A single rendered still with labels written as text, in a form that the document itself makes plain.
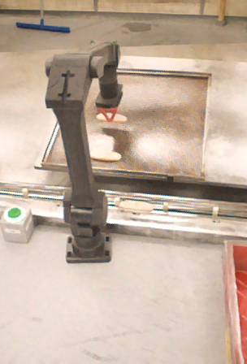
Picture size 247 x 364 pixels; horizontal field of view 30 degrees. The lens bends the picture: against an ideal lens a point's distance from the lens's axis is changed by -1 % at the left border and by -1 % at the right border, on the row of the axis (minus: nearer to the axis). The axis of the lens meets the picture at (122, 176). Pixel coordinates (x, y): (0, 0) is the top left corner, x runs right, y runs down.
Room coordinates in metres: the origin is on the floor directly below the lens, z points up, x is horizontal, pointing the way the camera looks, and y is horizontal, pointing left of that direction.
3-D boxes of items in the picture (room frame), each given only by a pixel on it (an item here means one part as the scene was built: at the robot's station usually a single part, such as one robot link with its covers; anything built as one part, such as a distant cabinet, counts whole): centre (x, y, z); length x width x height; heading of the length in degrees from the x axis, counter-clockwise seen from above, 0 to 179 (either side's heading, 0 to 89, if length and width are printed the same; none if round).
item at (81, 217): (0.84, 0.10, 0.94); 0.09 x 0.05 x 0.10; 171
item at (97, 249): (0.82, 0.10, 0.86); 0.12 x 0.09 x 0.08; 89
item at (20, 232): (0.89, 0.30, 0.84); 0.08 x 0.08 x 0.11; 78
